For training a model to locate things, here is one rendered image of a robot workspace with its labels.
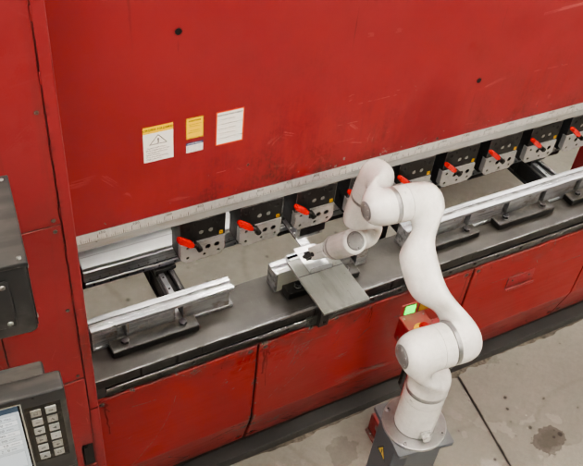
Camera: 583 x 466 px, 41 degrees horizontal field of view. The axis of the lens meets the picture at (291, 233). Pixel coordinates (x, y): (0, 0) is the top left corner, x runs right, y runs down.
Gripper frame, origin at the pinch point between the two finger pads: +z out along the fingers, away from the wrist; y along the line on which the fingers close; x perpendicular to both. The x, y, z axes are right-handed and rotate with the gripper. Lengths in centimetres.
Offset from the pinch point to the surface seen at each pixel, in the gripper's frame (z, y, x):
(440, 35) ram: -59, -34, -51
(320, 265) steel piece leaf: 0.5, -0.9, 4.7
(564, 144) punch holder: -13, -110, -12
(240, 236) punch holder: -14.2, 29.9, -12.4
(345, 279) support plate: -5.2, -5.8, 11.8
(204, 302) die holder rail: 9.0, 41.0, 4.8
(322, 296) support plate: -7.5, 5.6, 14.6
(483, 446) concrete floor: 49, -72, 103
